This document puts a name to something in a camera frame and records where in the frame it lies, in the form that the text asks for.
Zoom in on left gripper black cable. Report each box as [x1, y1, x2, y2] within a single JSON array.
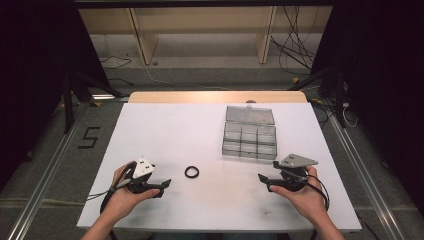
[[85, 161, 138, 216]]

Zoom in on light wooden shelf unit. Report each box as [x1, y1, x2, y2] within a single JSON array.
[[78, 5, 334, 66]]

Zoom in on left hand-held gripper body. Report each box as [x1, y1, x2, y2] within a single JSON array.
[[127, 156, 161, 195]]

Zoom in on thin black floor cable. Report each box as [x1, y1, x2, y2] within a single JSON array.
[[99, 54, 133, 87]]

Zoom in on white cable loop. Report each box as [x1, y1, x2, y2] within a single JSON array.
[[341, 101, 360, 130]]

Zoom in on white floor cable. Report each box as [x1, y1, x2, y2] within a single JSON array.
[[142, 62, 234, 92]]

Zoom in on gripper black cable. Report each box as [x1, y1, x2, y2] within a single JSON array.
[[301, 173, 331, 213], [85, 161, 138, 216]]

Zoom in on aluminium floor rail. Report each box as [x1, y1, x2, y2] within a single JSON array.
[[327, 113, 407, 240], [5, 102, 89, 240]]

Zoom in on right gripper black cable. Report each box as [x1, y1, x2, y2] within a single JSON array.
[[301, 173, 331, 213]]

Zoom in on white table cover board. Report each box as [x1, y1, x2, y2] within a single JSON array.
[[76, 101, 363, 234]]

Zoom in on clear plastic compartment box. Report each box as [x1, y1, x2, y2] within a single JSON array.
[[221, 104, 278, 161]]

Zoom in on black rubber ring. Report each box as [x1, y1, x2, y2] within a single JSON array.
[[184, 165, 201, 179]]

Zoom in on person's left hand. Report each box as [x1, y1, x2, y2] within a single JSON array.
[[104, 161, 161, 222]]

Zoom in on wooden table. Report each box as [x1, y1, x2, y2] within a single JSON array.
[[127, 90, 308, 104]]

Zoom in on bundle of black cables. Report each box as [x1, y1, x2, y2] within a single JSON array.
[[269, 5, 322, 77]]

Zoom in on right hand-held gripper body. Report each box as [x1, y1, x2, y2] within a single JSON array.
[[276, 153, 319, 193]]

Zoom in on black curtain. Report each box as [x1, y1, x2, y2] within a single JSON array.
[[0, 0, 111, 194], [309, 0, 424, 201]]

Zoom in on person's right hand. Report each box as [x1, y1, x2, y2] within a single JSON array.
[[268, 165, 330, 225]]

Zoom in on black metal stand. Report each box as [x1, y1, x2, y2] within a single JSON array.
[[60, 70, 125, 135], [287, 65, 348, 130]]

